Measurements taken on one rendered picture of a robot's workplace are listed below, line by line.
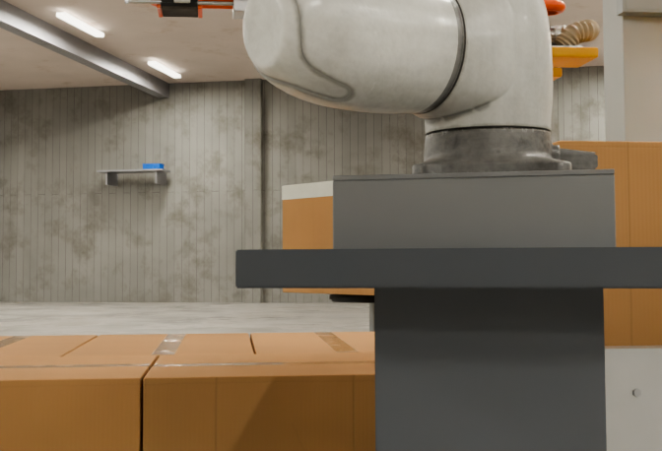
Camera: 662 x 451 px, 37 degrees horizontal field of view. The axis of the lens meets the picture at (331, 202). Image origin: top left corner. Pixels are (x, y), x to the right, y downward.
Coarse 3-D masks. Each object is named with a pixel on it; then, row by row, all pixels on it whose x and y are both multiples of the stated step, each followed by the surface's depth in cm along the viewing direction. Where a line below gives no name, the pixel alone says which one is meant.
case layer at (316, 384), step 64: (0, 384) 162; (64, 384) 163; (128, 384) 164; (192, 384) 165; (256, 384) 166; (320, 384) 167; (0, 448) 161; (64, 448) 162; (128, 448) 163; (192, 448) 164; (256, 448) 165; (320, 448) 166
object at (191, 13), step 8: (200, 0) 184; (160, 8) 184; (168, 8) 184; (176, 8) 184; (184, 8) 184; (192, 8) 184; (200, 8) 184; (160, 16) 190; (168, 16) 190; (176, 16) 190; (184, 16) 190; (192, 16) 190; (200, 16) 190
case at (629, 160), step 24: (576, 144) 174; (600, 144) 175; (624, 144) 175; (648, 144) 176; (600, 168) 174; (624, 168) 175; (648, 168) 175; (624, 192) 175; (648, 192) 175; (624, 216) 174; (648, 216) 175; (624, 240) 174; (648, 240) 175; (624, 312) 173; (648, 312) 174; (624, 336) 173; (648, 336) 174
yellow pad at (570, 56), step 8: (552, 48) 180; (560, 48) 180; (568, 48) 180; (576, 48) 181; (584, 48) 181; (592, 48) 181; (560, 56) 180; (568, 56) 181; (576, 56) 181; (584, 56) 181; (592, 56) 181; (560, 64) 187; (568, 64) 187; (576, 64) 187
